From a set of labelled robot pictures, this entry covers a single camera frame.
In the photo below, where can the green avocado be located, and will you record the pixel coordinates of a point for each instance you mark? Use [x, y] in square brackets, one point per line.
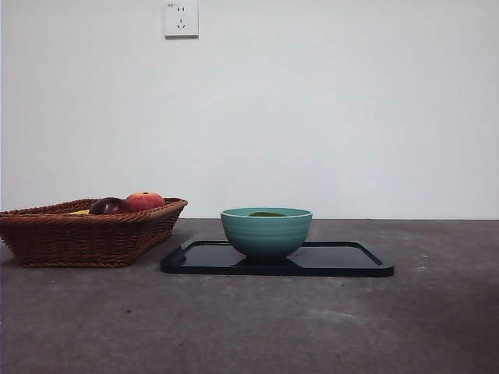
[267, 214]

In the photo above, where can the teal ribbed bowl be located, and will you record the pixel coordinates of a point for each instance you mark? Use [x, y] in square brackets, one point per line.
[267, 237]

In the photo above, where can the red yellow apple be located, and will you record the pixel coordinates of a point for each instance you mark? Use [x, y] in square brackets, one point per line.
[146, 200]

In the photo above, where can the black rectangular tray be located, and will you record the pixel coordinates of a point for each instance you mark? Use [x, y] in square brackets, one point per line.
[343, 261]

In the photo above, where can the dark purple plum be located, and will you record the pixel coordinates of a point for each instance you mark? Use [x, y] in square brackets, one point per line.
[110, 205]

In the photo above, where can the yellow banana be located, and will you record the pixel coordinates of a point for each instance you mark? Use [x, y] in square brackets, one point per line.
[80, 212]

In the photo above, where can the brown wicker basket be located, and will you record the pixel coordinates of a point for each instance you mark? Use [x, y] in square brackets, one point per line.
[78, 241]

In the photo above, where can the white wall socket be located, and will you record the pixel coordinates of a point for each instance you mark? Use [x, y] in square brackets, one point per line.
[181, 19]

